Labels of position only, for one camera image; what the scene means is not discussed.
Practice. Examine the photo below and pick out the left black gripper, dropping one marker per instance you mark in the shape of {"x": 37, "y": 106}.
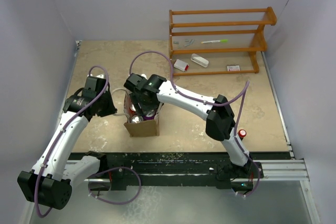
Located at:
{"x": 111, "y": 109}

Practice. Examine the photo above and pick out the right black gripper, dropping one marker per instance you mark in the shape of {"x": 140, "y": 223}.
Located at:
{"x": 139, "y": 106}

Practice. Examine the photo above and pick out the purple fanta can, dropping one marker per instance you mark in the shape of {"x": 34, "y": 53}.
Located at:
{"x": 136, "y": 119}
{"x": 150, "y": 115}

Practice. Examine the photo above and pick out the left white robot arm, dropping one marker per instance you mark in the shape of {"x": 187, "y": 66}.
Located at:
{"x": 49, "y": 182}

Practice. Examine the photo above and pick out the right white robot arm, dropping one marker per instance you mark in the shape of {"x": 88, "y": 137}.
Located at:
{"x": 216, "y": 112}

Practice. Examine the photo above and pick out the red cola can middle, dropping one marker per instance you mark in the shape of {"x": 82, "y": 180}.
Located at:
{"x": 132, "y": 108}

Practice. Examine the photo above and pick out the white and red box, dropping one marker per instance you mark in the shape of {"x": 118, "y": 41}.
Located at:
{"x": 181, "y": 65}

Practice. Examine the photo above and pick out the white stapler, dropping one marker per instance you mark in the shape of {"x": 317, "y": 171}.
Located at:
{"x": 199, "y": 60}

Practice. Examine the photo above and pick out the small red label card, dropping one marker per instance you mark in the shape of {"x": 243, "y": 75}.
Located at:
{"x": 233, "y": 68}

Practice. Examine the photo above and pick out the dark bottle with red cap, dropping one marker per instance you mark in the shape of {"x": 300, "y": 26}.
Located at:
{"x": 242, "y": 133}

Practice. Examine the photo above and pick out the orange wooden shelf rack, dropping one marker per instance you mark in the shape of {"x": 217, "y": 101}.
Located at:
{"x": 244, "y": 29}

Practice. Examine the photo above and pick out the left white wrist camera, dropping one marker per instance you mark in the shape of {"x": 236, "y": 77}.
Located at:
{"x": 101, "y": 76}

